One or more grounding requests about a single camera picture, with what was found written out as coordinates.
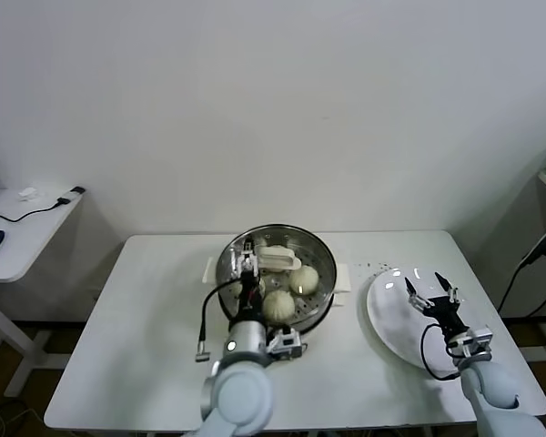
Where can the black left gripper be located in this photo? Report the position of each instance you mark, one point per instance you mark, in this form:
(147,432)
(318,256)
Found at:
(250,300)

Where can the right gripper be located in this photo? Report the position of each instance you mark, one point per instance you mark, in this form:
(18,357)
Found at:
(448,316)

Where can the glass pot lid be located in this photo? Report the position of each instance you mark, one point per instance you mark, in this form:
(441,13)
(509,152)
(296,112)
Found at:
(277,259)

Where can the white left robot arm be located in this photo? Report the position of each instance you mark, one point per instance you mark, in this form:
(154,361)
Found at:
(241,396)

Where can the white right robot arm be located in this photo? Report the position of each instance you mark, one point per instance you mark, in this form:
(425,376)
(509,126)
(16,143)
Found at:
(491,387)

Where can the stainless steel steamer pot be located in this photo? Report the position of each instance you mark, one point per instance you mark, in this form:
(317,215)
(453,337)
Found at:
(323,255)

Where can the white round plate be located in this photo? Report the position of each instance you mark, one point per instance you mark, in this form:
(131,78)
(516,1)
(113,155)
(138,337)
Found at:
(391,309)

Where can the scattered dark crumbs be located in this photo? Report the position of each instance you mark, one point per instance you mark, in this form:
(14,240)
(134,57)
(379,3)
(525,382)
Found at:
(384,263)

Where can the white side desk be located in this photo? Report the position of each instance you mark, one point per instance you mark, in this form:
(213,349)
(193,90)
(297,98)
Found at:
(27,241)

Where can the crumpled white tissue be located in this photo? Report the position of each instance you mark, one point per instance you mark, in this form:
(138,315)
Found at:
(27,194)

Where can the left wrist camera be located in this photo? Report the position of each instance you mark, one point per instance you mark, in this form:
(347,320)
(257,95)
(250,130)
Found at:
(286,343)

